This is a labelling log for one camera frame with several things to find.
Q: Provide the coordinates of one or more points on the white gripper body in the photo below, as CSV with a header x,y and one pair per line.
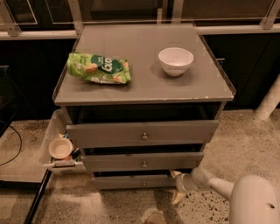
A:
x,y
186,184

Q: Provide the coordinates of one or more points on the grey bottom drawer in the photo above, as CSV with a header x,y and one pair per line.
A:
x,y
134,182

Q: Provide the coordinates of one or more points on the grey drawer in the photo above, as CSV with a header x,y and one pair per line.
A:
x,y
103,135
134,182
142,162

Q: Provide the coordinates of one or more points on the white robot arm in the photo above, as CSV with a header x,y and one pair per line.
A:
x,y
252,199

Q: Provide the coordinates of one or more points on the grey top drawer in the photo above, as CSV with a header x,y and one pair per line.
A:
x,y
103,135

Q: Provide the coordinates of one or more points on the grey middle drawer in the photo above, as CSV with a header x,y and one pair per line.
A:
x,y
142,162

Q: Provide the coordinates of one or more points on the grey drawer cabinet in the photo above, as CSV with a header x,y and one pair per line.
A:
x,y
152,96

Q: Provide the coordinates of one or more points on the white bowl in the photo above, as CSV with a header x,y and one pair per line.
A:
x,y
175,61

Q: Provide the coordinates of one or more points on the small beige bowl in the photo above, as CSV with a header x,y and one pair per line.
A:
x,y
60,148

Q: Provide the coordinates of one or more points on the clear plastic storage bin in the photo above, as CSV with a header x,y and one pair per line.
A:
x,y
56,127

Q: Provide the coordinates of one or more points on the green snack bag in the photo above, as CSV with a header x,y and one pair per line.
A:
x,y
98,69

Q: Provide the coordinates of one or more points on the white pipe post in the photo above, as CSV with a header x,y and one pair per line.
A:
x,y
270,101

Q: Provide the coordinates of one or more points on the white railing frame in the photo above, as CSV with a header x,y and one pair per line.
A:
x,y
65,19

